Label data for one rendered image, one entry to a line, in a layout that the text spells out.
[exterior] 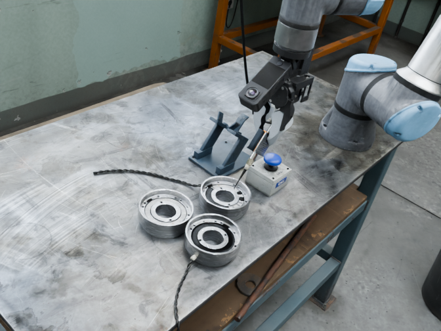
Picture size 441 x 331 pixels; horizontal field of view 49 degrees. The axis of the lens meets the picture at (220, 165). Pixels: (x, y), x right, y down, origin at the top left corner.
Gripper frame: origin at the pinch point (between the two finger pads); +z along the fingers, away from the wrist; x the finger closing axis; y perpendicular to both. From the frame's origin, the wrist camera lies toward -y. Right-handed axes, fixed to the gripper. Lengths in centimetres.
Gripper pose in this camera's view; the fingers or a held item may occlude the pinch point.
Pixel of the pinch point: (263, 137)
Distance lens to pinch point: 101.0
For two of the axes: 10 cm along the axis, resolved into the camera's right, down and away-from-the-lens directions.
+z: -1.5, 8.0, 5.8
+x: -7.1, -5.0, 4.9
